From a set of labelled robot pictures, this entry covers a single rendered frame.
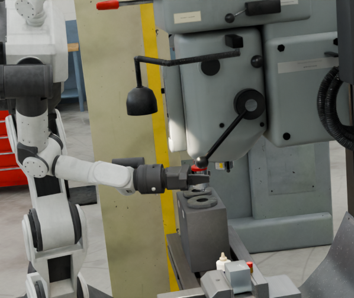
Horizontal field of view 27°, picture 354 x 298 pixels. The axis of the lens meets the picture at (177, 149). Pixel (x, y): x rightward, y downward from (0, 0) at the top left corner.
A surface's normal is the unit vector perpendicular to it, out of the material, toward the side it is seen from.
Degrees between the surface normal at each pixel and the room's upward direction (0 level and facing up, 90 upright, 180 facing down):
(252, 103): 90
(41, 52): 76
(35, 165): 115
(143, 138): 90
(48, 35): 35
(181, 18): 90
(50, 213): 61
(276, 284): 0
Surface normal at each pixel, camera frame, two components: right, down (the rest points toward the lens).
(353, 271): -0.92, -0.33
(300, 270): -0.10, -0.97
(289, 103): 0.13, 0.22
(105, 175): -0.15, -0.29
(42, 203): 0.29, -0.08
